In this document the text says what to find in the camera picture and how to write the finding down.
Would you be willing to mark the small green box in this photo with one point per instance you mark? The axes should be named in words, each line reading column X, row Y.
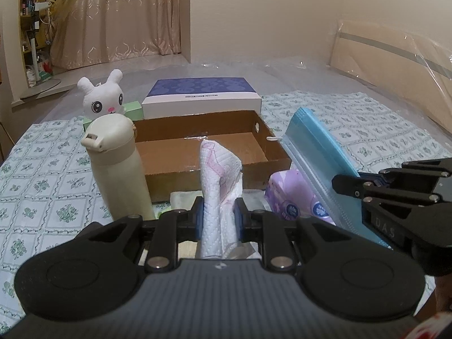
column 133, row 110

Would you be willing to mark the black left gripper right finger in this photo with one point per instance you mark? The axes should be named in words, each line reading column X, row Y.
column 341, row 272

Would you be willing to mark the white pink quilted cloth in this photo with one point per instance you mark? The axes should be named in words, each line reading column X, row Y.
column 221, row 185

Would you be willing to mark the cream thermos bottle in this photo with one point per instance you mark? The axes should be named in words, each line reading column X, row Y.
column 117, row 167

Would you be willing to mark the white plush bunny toy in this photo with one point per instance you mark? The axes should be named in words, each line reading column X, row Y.
column 103, row 99

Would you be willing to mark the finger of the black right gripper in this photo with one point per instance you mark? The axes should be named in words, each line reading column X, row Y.
column 435, row 168
column 412, row 196

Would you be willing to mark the clear plastic bed cover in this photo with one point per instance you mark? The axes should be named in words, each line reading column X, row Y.
column 267, row 77

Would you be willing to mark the green floral tablecloth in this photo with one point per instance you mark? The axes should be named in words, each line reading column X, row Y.
column 48, row 193

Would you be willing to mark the blue white flat gift box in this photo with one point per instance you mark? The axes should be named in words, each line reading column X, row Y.
column 199, row 95

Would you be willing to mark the purple tissue pack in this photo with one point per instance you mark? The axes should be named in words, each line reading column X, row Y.
column 290, row 197

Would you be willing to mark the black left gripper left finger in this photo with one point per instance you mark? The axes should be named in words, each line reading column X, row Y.
column 104, row 266

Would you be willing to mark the standing fan in plastic cover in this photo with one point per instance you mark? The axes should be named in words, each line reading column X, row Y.
column 49, row 42

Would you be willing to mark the beige wooden headboard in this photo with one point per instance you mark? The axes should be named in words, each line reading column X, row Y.
column 412, row 67

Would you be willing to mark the brown cardboard tray box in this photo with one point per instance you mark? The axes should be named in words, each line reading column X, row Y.
column 174, row 150

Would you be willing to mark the beige curtain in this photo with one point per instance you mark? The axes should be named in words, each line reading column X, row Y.
column 89, row 32

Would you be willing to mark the wooden bookshelf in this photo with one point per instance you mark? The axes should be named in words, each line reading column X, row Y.
column 32, row 33

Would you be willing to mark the blue face mask pack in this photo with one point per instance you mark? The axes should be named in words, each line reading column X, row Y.
column 318, row 156

